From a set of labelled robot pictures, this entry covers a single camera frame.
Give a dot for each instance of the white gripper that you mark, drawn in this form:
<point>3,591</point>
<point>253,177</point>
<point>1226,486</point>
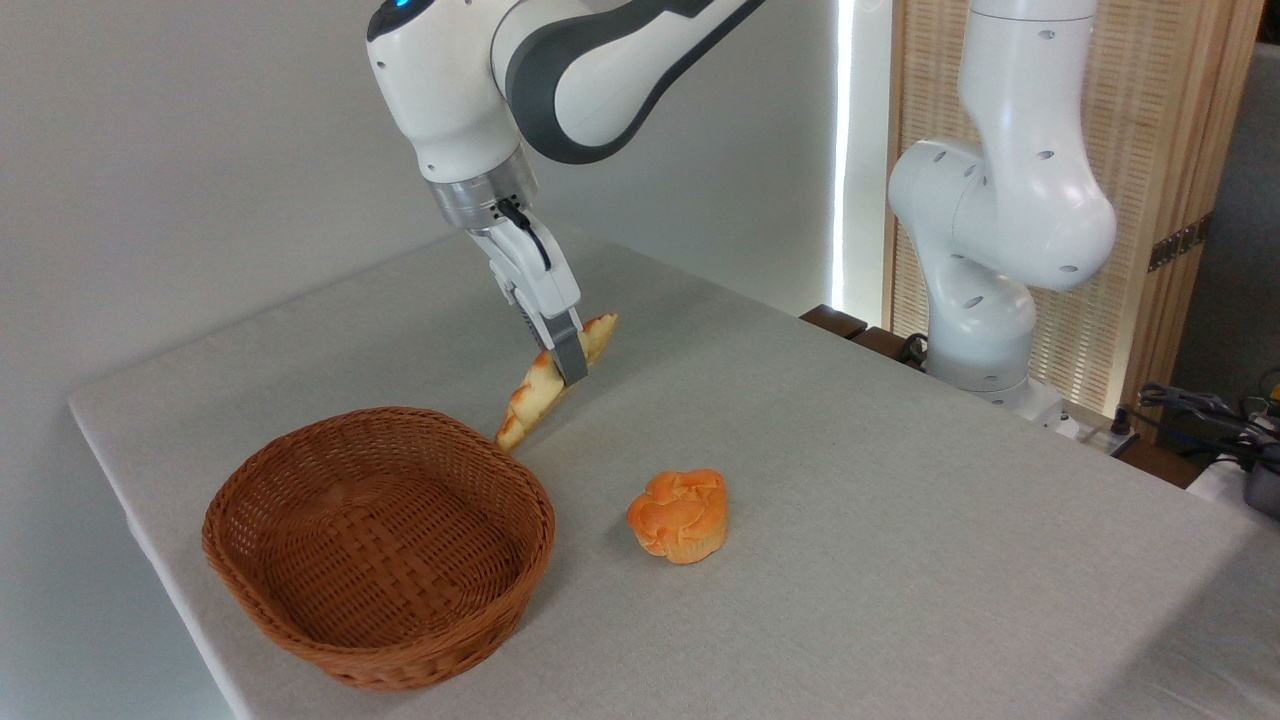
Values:
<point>535,275</point>

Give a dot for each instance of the braided golden bread loaf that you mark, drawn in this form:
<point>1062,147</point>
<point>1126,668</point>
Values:
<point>535,395</point>

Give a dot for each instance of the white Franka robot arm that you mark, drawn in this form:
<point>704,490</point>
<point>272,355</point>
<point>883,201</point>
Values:
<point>600,70</point>

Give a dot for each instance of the orange muffin bread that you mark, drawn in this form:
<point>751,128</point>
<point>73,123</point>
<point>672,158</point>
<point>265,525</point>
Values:
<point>680,515</point>

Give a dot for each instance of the brown wicker basket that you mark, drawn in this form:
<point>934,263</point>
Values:
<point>400,580</point>

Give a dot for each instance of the dark brown wooden block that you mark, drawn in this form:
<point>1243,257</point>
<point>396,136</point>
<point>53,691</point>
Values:
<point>885,345</point>
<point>835,320</point>

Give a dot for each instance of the white power strip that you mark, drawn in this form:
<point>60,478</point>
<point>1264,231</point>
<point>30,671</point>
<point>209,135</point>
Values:
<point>1095,428</point>

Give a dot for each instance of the dark brown wooden board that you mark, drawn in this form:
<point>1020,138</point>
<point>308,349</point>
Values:
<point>1160,462</point>

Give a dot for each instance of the dark metal screen hinge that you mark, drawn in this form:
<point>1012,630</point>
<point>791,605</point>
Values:
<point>1180,242</point>

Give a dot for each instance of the wooden slatted folding screen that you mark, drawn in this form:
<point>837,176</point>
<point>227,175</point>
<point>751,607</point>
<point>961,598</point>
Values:
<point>1160,120</point>

